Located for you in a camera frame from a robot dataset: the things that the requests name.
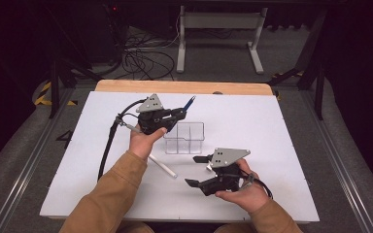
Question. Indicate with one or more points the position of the clear acrylic organizer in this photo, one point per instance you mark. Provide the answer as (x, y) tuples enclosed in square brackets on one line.
[(187, 136)]

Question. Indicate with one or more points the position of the aluminium floor rail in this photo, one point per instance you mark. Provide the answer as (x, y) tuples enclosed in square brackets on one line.
[(340, 161), (26, 168)]

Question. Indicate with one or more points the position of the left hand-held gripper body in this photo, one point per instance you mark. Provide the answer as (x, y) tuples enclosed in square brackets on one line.
[(152, 119)]

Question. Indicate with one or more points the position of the long white pen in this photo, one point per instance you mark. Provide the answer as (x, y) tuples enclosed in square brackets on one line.
[(165, 167)]

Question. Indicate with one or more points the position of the person's left leg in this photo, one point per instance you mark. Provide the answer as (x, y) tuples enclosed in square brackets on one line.
[(139, 228)]

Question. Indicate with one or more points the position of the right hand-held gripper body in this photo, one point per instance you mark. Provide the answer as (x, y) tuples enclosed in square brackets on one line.
[(228, 157)]

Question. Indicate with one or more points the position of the blue pen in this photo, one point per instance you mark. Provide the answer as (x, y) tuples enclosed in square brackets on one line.
[(189, 103)]

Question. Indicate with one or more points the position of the person's left hand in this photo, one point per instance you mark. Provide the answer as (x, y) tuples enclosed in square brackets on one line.
[(142, 144)]

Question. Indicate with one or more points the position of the yellow black hazard tape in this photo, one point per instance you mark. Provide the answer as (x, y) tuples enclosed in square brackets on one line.
[(43, 95)]

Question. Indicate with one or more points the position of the person's right hand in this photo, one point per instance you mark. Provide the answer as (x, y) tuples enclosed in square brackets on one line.
[(251, 194)]

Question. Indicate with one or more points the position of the black metal stand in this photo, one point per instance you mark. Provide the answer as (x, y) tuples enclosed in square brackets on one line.
[(314, 74), (58, 81)]

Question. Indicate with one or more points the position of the white metal stand frame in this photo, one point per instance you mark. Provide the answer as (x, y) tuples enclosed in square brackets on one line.
[(219, 22)]

